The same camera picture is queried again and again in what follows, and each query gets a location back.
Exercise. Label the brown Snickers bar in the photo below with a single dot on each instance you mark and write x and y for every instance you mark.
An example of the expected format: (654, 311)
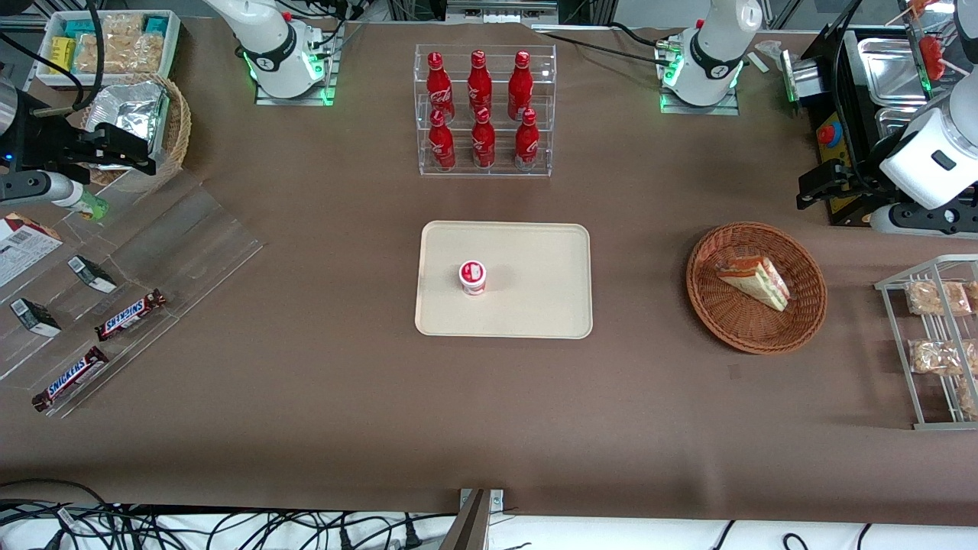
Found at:
(130, 315)
(70, 378)

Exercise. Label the triangle sandwich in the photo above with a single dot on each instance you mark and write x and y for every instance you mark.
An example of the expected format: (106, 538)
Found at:
(752, 283)

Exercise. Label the clear cracker bag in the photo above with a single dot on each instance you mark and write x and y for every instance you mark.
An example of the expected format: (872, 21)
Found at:
(122, 24)
(92, 53)
(136, 53)

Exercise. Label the yellow snack box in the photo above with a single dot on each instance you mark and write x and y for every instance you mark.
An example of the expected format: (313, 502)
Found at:
(61, 55)

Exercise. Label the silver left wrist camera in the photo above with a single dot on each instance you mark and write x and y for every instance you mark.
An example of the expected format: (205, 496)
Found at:
(917, 218)

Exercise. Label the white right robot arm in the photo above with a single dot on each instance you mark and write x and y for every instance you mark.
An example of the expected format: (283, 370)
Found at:
(267, 46)

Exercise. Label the silver foil bag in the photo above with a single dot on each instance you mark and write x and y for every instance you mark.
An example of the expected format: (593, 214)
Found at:
(130, 103)

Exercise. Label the clear plastic wrapper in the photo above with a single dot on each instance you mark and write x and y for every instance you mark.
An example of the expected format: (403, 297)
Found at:
(770, 52)

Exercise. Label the aluminium frame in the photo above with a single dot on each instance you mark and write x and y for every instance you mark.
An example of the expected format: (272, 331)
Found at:
(497, 8)

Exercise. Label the clear acrylic display stand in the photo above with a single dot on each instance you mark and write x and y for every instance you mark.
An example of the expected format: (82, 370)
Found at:
(191, 244)

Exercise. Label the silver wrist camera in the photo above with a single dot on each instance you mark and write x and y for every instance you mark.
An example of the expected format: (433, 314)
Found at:
(46, 189)
(917, 218)

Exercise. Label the white plastic bin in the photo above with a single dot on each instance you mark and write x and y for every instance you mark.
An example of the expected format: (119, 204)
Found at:
(114, 79)

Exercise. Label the yellow emergency stop box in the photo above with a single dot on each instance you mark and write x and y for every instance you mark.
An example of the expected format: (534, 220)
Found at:
(829, 136)

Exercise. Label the grey metal camera post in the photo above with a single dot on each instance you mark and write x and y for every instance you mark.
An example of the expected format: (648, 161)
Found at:
(470, 527)

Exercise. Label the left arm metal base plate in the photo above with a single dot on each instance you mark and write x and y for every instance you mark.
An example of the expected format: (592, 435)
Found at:
(699, 110)

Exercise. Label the black food warmer cabinet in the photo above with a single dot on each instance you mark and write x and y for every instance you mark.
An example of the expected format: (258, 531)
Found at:
(862, 99)

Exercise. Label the deep tan wicker basket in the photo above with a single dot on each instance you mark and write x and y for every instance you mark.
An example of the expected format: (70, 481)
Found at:
(179, 130)

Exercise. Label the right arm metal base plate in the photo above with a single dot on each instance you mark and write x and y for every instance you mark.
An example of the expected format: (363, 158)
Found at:
(294, 101)

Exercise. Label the red skewer snack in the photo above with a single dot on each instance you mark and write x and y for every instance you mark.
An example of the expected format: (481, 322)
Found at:
(931, 55)
(919, 8)

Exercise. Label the red white yogurt cup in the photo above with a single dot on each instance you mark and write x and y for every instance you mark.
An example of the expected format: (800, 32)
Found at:
(472, 279)

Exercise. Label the beige plastic tray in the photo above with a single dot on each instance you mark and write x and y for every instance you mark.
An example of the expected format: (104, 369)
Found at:
(535, 290)

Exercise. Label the flat brown wicker basket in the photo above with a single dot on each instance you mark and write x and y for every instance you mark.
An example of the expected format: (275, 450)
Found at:
(733, 321)

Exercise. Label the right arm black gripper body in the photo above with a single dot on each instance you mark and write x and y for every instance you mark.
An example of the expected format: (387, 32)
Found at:
(38, 142)

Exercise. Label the teal snack box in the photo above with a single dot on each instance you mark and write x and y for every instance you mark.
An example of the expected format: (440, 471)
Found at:
(157, 24)
(79, 29)

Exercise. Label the red white carton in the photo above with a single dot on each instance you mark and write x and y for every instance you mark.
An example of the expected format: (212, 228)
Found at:
(23, 252)

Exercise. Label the steel pan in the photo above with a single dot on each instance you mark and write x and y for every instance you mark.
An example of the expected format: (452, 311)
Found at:
(894, 122)
(890, 72)

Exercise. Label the clear bag of brown snacks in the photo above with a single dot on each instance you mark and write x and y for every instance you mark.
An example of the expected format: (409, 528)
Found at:
(936, 357)
(973, 294)
(969, 397)
(936, 298)

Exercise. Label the clear acrylic bottle rack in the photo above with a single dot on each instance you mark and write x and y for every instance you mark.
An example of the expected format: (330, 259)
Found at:
(498, 173)

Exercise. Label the red cola bottle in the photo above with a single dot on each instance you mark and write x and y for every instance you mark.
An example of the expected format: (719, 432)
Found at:
(483, 141)
(526, 143)
(437, 84)
(520, 84)
(479, 82)
(441, 143)

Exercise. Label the small green white bottle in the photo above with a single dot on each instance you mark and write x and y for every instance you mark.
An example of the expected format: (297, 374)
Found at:
(93, 206)

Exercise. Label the small black white box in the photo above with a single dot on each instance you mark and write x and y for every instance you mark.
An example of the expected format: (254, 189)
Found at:
(92, 273)
(34, 316)

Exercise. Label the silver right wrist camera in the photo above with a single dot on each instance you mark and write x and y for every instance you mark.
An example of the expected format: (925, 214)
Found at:
(46, 189)

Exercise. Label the silver metal box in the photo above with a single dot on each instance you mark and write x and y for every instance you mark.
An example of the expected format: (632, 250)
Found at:
(802, 76)

